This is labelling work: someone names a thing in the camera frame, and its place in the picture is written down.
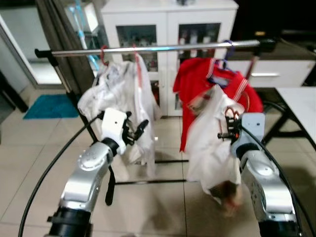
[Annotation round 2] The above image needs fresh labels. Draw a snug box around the white shirt plaid lining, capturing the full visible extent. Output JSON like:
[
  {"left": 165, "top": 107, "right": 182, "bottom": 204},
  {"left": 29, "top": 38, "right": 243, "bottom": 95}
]
[{"left": 185, "top": 85, "right": 247, "bottom": 218}]

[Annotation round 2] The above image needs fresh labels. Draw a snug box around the blue clothes hanger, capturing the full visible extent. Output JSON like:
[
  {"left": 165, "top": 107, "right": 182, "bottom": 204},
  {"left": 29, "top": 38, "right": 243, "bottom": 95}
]
[{"left": 221, "top": 39, "right": 237, "bottom": 67}]

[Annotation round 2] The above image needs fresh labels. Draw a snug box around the thin white shirt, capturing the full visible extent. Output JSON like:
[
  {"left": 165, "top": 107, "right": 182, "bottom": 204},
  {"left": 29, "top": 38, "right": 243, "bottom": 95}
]
[{"left": 131, "top": 53, "right": 161, "bottom": 178}]

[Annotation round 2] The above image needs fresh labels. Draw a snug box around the white jacket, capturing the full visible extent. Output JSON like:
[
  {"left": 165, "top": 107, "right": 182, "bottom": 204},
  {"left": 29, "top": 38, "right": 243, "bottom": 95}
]
[{"left": 78, "top": 62, "right": 149, "bottom": 166}]

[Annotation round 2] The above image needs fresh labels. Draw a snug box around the red polo shirt striped collar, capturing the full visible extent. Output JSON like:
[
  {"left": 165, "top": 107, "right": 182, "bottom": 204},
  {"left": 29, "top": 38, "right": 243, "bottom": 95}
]
[{"left": 173, "top": 57, "right": 264, "bottom": 153}]

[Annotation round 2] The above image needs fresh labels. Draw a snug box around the white drawer cabinet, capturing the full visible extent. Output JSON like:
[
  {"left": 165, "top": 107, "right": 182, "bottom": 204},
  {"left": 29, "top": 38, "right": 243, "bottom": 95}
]
[{"left": 230, "top": 42, "right": 316, "bottom": 89}]

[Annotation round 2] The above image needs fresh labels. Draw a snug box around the blue floor mat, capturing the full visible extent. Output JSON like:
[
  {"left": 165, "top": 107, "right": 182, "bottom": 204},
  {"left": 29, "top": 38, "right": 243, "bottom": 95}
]
[{"left": 22, "top": 94, "right": 79, "bottom": 120}]

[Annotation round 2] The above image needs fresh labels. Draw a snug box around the metal clothes rack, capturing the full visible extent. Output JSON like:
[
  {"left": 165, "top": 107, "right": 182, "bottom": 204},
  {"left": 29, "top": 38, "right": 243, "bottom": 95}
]
[{"left": 35, "top": 39, "right": 277, "bottom": 206}]

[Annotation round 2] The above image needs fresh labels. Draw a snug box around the grey curtain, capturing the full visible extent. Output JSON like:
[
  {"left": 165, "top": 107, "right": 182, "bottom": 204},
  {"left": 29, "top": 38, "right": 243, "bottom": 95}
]
[{"left": 35, "top": 0, "right": 107, "bottom": 94}]

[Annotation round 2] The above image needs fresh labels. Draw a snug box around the white glass door cabinet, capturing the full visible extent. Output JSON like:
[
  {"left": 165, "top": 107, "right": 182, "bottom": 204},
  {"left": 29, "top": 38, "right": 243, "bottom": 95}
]
[{"left": 101, "top": 0, "right": 237, "bottom": 117}]

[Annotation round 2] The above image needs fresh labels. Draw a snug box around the black shelf table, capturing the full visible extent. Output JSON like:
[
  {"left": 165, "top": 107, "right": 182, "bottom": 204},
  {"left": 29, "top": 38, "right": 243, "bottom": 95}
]
[{"left": 0, "top": 72, "right": 29, "bottom": 113}]

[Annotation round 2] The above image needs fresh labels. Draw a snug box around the glass door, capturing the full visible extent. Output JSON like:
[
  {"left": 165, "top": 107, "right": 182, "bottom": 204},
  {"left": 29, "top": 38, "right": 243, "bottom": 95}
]
[{"left": 0, "top": 0, "right": 55, "bottom": 89}]

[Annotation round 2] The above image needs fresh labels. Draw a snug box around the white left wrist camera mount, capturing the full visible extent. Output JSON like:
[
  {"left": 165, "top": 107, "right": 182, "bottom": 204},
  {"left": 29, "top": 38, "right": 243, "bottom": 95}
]
[{"left": 100, "top": 108, "right": 129, "bottom": 156}]

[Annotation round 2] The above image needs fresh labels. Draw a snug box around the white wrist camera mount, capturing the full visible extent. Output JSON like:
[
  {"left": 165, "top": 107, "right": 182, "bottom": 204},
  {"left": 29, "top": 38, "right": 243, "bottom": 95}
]
[
  {"left": 100, "top": 108, "right": 129, "bottom": 156},
  {"left": 239, "top": 113, "right": 266, "bottom": 149}
]

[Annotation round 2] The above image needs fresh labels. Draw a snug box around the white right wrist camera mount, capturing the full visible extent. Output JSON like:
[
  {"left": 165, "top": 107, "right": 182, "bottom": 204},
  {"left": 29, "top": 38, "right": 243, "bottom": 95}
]
[{"left": 239, "top": 113, "right": 266, "bottom": 149}]

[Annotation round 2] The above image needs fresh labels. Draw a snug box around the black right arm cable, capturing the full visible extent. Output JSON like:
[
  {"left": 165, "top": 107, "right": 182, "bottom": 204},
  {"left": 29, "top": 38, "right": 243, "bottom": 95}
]
[{"left": 242, "top": 126, "right": 316, "bottom": 237}]

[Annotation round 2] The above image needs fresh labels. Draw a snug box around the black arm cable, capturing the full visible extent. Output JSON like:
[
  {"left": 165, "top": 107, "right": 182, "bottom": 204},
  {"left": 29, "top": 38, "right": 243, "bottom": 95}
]
[
  {"left": 17, "top": 116, "right": 107, "bottom": 237},
  {"left": 242, "top": 126, "right": 316, "bottom": 237}
]

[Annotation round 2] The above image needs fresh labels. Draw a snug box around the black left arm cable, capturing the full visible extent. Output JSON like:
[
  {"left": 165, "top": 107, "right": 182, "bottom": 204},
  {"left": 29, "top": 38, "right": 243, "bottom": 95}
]
[{"left": 17, "top": 116, "right": 107, "bottom": 237}]

